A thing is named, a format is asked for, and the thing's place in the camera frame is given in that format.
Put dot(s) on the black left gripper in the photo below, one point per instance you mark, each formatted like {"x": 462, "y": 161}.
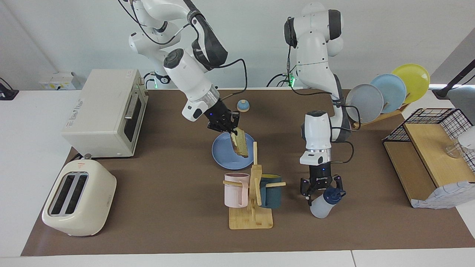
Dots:
{"x": 321, "y": 174}

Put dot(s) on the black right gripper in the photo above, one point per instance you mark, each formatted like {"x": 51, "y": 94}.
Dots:
{"x": 218, "y": 113}

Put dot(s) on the white seasoning bottle blue cap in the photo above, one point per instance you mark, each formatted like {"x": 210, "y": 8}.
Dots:
{"x": 321, "y": 207}

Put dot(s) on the toasted bread slice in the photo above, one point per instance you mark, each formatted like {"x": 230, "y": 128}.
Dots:
{"x": 240, "y": 144}

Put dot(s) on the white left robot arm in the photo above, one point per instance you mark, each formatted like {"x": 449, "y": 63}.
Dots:
{"x": 315, "y": 55}

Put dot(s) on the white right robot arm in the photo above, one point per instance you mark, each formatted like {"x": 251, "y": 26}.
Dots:
{"x": 189, "y": 78}

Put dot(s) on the blue round plate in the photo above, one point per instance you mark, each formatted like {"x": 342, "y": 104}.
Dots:
{"x": 222, "y": 155}

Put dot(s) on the wooden plate rack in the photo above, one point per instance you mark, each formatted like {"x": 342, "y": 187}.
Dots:
{"x": 374, "y": 119}

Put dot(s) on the grey-blue plate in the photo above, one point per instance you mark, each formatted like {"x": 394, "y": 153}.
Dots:
{"x": 365, "y": 104}

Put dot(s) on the light blue plate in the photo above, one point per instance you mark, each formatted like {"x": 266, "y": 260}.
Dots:
{"x": 393, "y": 91}

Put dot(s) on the yellow plate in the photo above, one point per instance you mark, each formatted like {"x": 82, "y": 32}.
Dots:
{"x": 415, "y": 79}

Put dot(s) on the small blue call bell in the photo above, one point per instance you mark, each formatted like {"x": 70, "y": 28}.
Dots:
{"x": 243, "y": 106}

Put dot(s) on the dark teal mug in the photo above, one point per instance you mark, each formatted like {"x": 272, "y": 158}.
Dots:
{"x": 272, "y": 196}

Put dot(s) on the pink ribbed mug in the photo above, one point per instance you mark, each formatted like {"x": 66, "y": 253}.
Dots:
{"x": 233, "y": 193}

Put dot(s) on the wooden mug tree stand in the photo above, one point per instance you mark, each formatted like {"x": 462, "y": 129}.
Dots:
{"x": 250, "y": 220}

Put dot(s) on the brown table mat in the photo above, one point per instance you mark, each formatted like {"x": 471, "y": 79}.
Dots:
{"x": 167, "y": 185}

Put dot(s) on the white toaster oven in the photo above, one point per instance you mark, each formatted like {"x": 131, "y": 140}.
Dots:
{"x": 100, "y": 111}

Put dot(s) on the clear glass cup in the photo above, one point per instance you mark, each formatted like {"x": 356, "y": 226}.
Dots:
{"x": 454, "y": 151}

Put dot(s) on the cream two-slot toaster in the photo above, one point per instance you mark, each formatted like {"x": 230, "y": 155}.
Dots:
{"x": 92, "y": 200}

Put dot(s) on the grey rounded object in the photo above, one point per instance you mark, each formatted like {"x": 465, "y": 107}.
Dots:
{"x": 464, "y": 102}

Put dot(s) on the white power socket box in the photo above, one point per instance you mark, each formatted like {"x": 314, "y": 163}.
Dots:
{"x": 59, "y": 81}

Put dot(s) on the black clamp block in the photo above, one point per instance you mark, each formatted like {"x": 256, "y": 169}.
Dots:
{"x": 7, "y": 94}

